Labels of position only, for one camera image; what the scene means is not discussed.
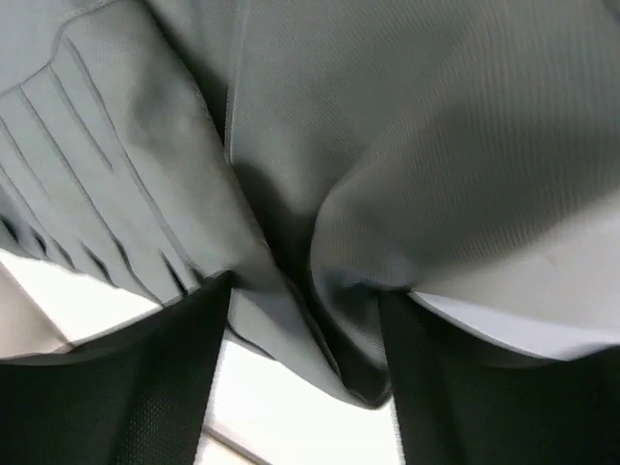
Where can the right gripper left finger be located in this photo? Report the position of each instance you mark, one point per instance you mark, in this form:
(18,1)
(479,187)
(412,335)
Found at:
(135,396)

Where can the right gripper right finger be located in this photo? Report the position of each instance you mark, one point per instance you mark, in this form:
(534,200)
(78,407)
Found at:
(461,400)

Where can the grey pleated skirt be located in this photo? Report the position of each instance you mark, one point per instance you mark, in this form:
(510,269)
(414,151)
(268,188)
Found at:
(465,153)

